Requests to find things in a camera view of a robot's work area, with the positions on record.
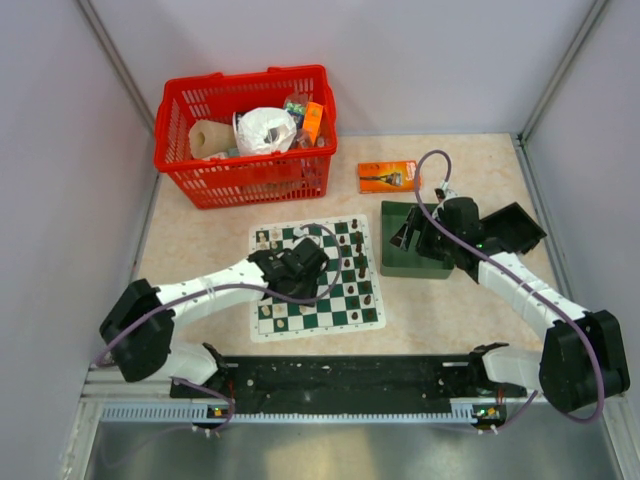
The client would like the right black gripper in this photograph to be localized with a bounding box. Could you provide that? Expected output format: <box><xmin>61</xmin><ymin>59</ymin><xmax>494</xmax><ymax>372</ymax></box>
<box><xmin>389</xmin><ymin>207</ymin><xmax>459</xmax><ymax>262</ymax></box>

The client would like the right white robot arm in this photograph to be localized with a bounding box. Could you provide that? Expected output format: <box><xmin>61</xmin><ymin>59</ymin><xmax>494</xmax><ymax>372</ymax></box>
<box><xmin>389</xmin><ymin>196</ymin><xmax>630</xmax><ymax>414</ymax></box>

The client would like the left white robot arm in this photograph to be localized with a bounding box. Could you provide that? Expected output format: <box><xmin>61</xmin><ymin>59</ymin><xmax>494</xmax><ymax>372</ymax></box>
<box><xmin>99</xmin><ymin>237</ymin><xmax>329</xmax><ymax>397</ymax></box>

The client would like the green white chess mat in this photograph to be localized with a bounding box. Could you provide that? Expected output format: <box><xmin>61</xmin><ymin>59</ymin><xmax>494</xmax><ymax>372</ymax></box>
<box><xmin>249</xmin><ymin>214</ymin><xmax>386</xmax><ymax>343</ymax></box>

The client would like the green piece tray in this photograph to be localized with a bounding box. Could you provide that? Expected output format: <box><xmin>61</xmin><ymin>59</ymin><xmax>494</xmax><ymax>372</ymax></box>
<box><xmin>380</xmin><ymin>201</ymin><xmax>454</xmax><ymax>280</ymax></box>

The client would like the orange razor box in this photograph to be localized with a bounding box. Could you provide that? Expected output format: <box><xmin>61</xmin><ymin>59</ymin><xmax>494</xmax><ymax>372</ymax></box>
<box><xmin>356</xmin><ymin>160</ymin><xmax>422</xmax><ymax>194</ymax></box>

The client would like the black tray lid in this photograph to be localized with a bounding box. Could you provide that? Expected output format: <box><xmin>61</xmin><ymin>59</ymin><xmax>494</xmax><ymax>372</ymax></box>
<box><xmin>480</xmin><ymin>202</ymin><xmax>547</xmax><ymax>255</ymax></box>

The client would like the red plastic shopping basket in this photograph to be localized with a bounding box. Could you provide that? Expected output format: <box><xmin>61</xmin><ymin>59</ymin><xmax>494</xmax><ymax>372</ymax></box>
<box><xmin>154</xmin><ymin>64</ymin><xmax>338</xmax><ymax>209</ymax></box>

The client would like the white toilet paper roll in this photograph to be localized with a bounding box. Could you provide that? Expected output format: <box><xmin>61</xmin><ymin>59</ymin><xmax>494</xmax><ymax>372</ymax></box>
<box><xmin>232</xmin><ymin>107</ymin><xmax>297</xmax><ymax>156</ymax></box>

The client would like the orange carton in basket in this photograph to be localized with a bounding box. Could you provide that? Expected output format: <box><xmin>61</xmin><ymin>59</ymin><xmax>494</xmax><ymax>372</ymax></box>
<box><xmin>302</xmin><ymin>102</ymin><xmax>324</xmax><ymax>146</ymax></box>

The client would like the beige paper roll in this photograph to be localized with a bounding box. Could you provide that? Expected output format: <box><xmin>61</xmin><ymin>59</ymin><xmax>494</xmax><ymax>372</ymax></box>
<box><xmin>188</xmin><ymin>120</ymin><xmax>236</xmax><ymax>159</ymax></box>

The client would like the green snack packet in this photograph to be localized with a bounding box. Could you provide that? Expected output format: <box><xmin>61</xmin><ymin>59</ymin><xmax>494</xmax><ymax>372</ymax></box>
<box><xmin>283</xmin><ymin>92</ymin><xmax>309</xmax><ymax>125</ymax></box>

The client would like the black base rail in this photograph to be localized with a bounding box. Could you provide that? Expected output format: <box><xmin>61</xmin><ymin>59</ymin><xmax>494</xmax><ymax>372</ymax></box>
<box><xmin>169</xmin><ymin>353</ymin><xmax>526</xmax><ymax>416</ymax></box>

